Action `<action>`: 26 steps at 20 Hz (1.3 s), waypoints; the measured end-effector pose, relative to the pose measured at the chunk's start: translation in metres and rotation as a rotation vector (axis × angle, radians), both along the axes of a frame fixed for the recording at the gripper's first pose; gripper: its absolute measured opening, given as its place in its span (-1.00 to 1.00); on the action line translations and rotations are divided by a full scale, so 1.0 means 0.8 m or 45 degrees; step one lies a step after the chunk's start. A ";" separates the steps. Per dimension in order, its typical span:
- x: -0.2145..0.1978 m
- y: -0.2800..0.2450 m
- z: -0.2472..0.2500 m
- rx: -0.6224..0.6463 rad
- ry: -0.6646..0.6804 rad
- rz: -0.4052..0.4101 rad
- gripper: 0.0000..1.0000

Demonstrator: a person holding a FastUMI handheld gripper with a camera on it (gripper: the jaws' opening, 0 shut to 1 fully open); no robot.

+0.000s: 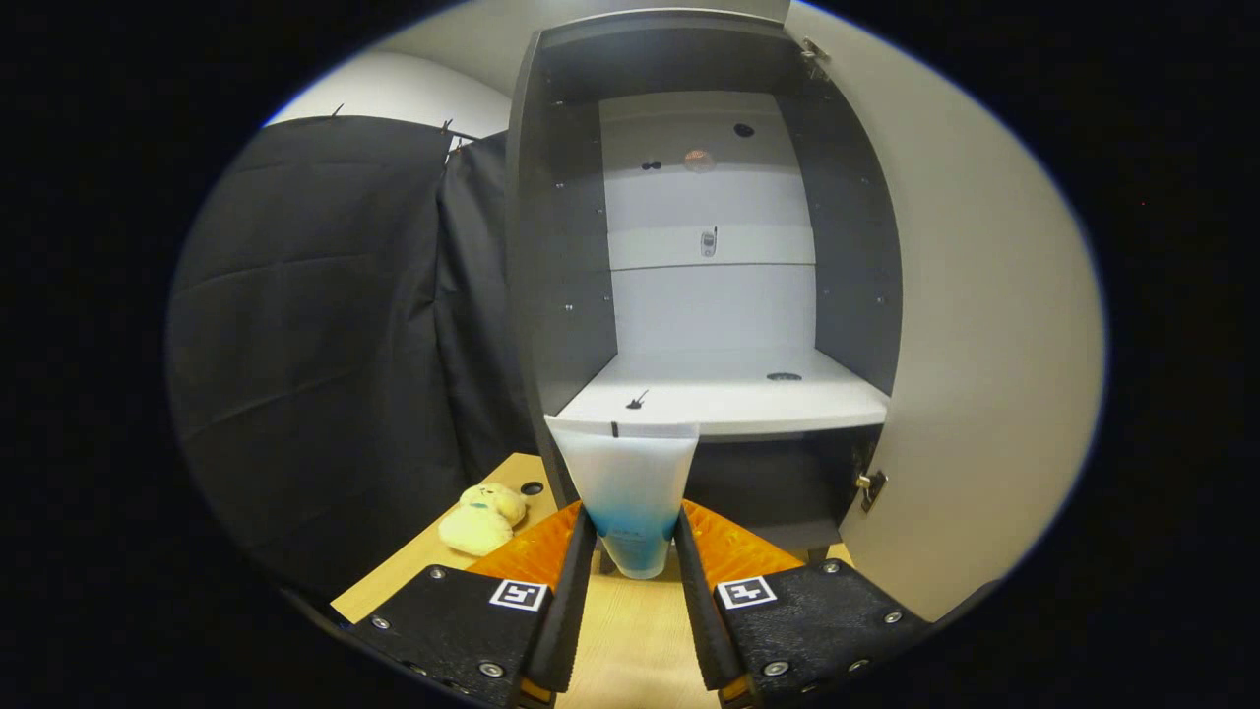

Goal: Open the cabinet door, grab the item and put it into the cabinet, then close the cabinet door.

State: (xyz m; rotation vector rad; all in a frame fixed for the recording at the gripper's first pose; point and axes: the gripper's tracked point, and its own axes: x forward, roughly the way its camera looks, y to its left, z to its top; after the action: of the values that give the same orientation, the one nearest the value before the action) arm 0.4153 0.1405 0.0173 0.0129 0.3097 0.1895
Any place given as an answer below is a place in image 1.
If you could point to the black backdrop cloth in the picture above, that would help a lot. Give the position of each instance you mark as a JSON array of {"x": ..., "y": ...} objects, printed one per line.
[{"x": 315, "y": 345}]

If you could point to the yellow plush toy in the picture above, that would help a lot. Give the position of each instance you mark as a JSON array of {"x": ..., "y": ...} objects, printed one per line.
[{"x": 477, "y": 527}]

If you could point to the white cabinet shelf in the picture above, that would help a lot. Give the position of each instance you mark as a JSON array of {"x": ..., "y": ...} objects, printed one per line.
[{"x": 728, "y": 399}]

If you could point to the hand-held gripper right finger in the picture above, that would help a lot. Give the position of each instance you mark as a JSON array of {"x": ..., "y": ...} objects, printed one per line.
[{"x": 699, "y": 611}]

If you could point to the dark grey cabinet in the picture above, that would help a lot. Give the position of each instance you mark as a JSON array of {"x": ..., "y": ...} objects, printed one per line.
[{"x": 561, "y": 246}]

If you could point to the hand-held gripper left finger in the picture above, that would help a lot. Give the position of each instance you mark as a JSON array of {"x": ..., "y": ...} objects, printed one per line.
[{"x": 569, "y": 611}]

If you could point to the white and blue tube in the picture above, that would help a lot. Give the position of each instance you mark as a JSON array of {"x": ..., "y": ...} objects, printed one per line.
[{"x": 630, "y": 483}]

